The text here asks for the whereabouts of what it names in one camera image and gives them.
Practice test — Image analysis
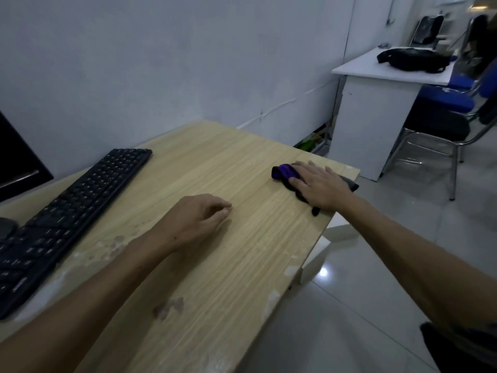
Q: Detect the person's right hand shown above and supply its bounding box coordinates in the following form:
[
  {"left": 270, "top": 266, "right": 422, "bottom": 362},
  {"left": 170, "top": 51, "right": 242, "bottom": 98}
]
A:
[{"left": 288, "top": 160, "right": 355, "bottom": 214}]

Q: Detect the person's left hand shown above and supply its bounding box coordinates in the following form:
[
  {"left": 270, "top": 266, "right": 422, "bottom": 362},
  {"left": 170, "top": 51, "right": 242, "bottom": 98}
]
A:
[{"left": 152, "top": 193, "right": 233, "bottom": 254}]

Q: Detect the purple grey cleaning cloth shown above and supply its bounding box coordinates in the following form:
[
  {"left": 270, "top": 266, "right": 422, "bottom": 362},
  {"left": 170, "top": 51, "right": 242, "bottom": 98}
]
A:
[{"left": 271, "top": 163, "right": 360, "bottom": 217}]

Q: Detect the black keyboard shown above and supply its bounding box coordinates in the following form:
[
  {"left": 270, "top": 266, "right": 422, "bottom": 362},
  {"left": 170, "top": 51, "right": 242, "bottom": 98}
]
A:
[{"left": 0, "top": 148, "right": 154, "bottom": 321}]

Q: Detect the person's right forearm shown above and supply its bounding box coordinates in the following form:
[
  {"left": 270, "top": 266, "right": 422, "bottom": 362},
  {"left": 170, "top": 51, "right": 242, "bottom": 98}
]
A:
[{"left": 341, "top": 194, "right": 497, "bottom": 332}]

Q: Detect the person's left forearm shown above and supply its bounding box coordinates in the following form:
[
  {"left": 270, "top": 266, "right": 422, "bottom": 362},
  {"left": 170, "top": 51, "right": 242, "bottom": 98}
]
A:
[{"left": 0, "top": 233, "right": 180, "bottom": 373}]

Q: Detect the white floor block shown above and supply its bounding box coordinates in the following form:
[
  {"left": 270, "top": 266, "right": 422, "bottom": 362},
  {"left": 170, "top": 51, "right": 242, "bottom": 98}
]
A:
[{"left": 299, "top": 211, "right": 360, "bottom": 285}]

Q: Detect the dark floor clutter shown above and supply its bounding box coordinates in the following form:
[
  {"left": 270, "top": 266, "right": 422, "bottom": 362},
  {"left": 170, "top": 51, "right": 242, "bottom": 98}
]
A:
[{"left": 295, "top": 126, "right": 333, "bottom": 154}]

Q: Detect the light wooden table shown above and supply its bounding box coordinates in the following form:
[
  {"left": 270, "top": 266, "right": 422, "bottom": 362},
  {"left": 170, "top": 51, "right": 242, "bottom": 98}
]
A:
[{"left": 0, "top": 120, "right": 361, "bottom": 373}]

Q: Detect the white side desk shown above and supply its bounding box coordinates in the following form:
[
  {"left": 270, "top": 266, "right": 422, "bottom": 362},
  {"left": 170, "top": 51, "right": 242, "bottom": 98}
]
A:
[{"left": 328, "top": 46, "right": 459, "bottom": 182}]

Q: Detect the black chair cushion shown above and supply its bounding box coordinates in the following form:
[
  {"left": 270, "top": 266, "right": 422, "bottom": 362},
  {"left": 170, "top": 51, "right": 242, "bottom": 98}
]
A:
[{"left": 403, "top": 97, "right": 471, "bottom": 143}]

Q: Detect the blue chair seat pad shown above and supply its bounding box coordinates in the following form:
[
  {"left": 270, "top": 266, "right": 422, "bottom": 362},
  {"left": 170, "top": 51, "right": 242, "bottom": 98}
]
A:
[{"left": 417, "top": 75, "right": 477, "bottom": 113}]

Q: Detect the black bag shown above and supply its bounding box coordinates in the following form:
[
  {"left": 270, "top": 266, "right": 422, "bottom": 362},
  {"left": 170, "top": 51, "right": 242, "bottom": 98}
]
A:
[{"left": 376, "top": 47, "right": 453, "bottom": 74}]

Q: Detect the black computer monitor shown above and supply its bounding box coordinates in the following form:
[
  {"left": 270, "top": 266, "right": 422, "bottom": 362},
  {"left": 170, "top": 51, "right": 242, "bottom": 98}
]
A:
[{"left": 0, "top": 110, "right": 54, "bottom": 242}]

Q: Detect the glossy black chair backrest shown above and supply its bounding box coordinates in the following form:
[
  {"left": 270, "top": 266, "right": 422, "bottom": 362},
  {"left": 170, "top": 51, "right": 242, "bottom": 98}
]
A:
[{"left": 410, "top": 14, "right": 445, "bottom": 47}]

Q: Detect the blue chair backrest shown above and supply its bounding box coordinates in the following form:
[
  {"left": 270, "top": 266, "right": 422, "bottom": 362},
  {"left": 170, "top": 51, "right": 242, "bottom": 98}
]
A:
[{"left": 476, "top": 60, "right": 497, "bottom": 98}]

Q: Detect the dark olive jacket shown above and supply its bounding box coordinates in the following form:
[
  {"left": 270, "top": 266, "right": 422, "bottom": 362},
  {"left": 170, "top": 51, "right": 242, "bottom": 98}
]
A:
[{"left": 452, "top": 13, "right": 497, "bottom": 79}]

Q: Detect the white wall cable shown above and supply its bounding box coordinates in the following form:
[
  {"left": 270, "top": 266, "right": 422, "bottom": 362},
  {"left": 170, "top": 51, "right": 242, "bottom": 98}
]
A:
[{"left": 237, "top": 79, "right": 339, "bottom": 131}]

